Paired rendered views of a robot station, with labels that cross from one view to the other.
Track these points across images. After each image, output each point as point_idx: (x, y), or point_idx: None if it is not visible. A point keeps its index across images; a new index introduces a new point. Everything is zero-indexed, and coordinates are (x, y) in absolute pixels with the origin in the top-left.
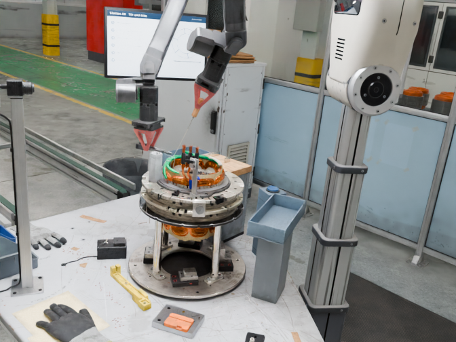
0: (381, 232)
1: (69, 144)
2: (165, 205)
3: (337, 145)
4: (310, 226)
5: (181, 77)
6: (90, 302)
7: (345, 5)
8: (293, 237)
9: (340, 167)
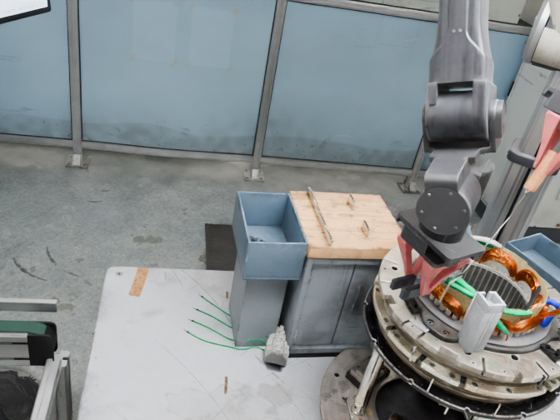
0: (207, 155)
1: None
2: (536, 384)
3: (541, 134)
4: (108, 179)
5: (9, 13)
6: None
7: None
8: (108, 207)
9: (558, 168)
